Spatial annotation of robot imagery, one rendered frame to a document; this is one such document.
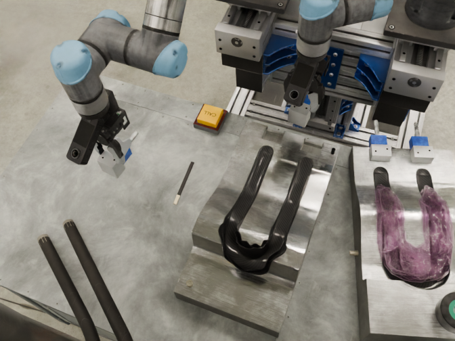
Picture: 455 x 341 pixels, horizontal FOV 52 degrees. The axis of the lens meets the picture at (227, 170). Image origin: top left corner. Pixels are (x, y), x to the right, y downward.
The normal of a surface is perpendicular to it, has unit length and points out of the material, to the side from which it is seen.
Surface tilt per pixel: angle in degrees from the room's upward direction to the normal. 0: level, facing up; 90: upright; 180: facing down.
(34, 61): 1
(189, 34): 0
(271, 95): 0
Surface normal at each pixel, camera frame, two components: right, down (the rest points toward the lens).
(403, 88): -0.34, 0.83
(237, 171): -0.07, -0.45
